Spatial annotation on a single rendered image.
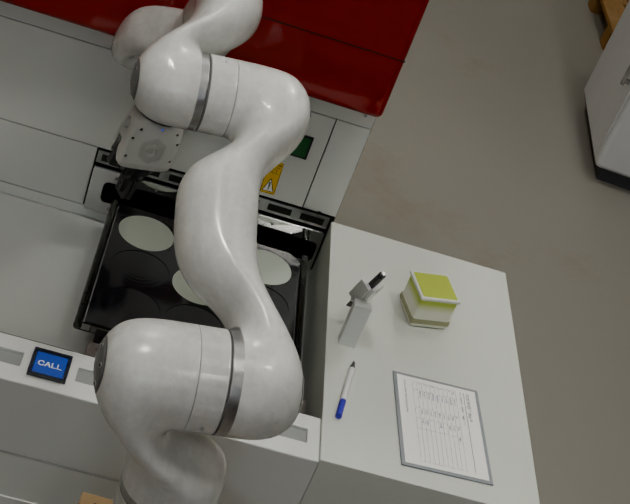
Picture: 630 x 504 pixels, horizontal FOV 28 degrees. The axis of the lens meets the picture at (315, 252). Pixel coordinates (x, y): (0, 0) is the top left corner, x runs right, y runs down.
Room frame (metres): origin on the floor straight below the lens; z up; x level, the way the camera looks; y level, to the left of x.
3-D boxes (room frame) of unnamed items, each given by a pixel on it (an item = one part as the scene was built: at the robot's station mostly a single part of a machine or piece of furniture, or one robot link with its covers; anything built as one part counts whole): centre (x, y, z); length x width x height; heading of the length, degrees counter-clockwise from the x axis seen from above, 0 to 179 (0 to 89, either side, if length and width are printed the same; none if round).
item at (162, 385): (1.06, 0.09, 1.22); 0.19 x 0.12 x 0.24; 109
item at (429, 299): (1.80, -0.21, 1.00); 0.07 x 0.07 x 0.07; 25
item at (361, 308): (1.66, -0.10, 1.03); 0.06 x 0.04 x 0.13; 10
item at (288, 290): (1.73, 0.16, 0.90); 0.34 x 0.34 x 0.01; 10
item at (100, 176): (1.93, 0.21, 0.89); 0.44 x 0.02 x 0.10; 100
